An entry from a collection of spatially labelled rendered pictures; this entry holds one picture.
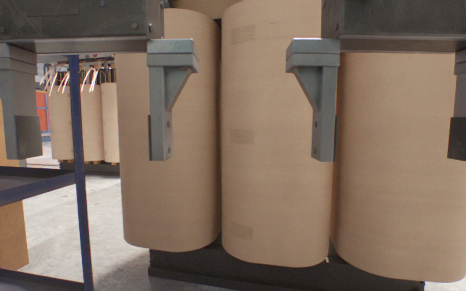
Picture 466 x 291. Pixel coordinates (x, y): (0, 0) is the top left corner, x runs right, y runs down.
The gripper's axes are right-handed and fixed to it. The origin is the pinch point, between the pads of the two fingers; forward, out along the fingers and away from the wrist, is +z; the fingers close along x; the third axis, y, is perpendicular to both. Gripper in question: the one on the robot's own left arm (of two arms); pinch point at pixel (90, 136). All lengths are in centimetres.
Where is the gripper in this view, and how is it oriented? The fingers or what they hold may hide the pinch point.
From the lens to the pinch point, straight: 25.3
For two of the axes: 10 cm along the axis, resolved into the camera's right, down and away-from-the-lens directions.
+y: 0.2, -1.0, 9.9
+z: 0.0, 10.0, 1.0
